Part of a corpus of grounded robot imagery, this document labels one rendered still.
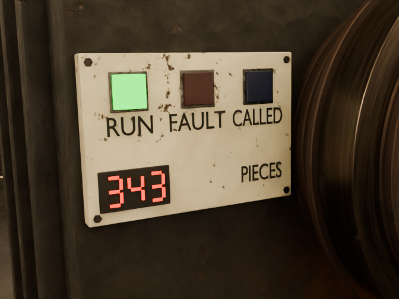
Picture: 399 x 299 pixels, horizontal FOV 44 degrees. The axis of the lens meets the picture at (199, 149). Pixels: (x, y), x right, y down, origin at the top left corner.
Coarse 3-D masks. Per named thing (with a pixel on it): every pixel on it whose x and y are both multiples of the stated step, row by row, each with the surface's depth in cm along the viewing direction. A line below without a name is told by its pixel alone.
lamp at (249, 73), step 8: (248, 72) 57; (256, 72) 58; (264, 72) 58; (248, 80) 57; (256, 80) 58; (264, 80) 58; (248, 88) 57; (256, 88) 58; (264, 88) 58; (272, 88) 59; (248, 96) 58; (256, 96) 58; (264, 96) 59; (272, 96) 59
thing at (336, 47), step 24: (360, 24) 56; (336, 48) 55; (312, 72) 63; (312, 96) 61; (312, 120) 55; (312, 144) 55; (312, 168) 55; (312, 192) 56; (312, 216) 57; (336, 264) 59; (360, 288) 61
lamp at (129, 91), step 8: (112, 80) 50; (120, 80) 50; (128, 80) 51; (136, 80) 51; (144, 80) 52; (112, 88) 50; (120, 88) 51; (128, 88) 51; (136, 88) 51; (144, 88) 52; (120, 96) 51; (128, 96) 51; (136, 96) 51; (144, 96) 52; (120, 104) 51; (128, 104) 51; (136, 104) 52; (144, 104) 52
